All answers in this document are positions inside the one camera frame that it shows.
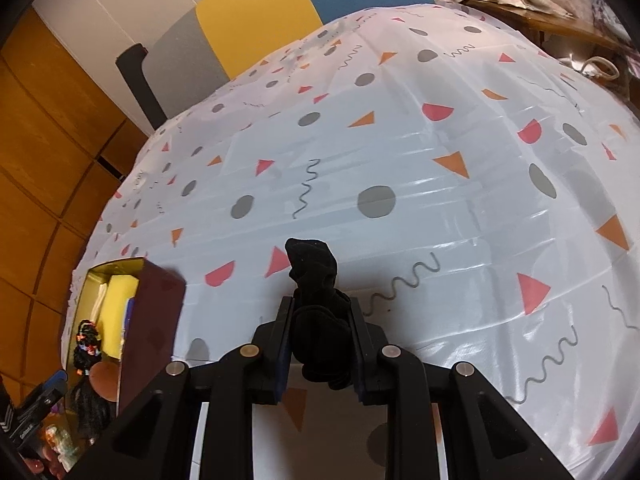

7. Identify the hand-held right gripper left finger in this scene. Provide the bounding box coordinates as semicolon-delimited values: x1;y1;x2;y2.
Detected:
72;296;296;480

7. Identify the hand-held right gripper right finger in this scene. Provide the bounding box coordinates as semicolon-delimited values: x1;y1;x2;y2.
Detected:
345;296;576;480

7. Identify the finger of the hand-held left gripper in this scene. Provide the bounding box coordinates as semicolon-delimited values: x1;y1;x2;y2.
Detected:
15;370;69;448

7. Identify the brown round pad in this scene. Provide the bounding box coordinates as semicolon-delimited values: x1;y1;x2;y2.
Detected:
90;361;121;402

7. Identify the black beaded hair tie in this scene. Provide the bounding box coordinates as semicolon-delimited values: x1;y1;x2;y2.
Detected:
70;320;113;448

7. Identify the yellow sponge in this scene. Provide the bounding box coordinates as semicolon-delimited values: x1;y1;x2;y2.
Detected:
100;274;141;361

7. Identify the gold tin box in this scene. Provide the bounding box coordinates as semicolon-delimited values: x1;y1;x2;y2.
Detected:
60;256;187;418

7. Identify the person's left hand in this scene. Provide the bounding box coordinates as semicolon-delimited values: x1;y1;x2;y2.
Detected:
21;455;60;478

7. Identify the patterned white tablecloth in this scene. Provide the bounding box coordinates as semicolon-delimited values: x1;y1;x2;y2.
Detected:
60;2;640;480

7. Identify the wooden wardrobe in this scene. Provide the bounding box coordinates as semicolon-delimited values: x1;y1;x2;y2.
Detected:
0;7;151;376

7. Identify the grey yellow blue chair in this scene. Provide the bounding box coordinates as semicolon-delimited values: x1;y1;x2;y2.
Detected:
147;0;436;121

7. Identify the wooden side table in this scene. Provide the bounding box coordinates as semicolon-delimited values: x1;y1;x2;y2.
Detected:
457;0;640;61

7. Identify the pile of clothes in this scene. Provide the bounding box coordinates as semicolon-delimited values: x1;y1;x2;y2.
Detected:
592;0;636;36

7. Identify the white cable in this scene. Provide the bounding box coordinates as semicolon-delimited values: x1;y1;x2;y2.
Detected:
560;55;618;81

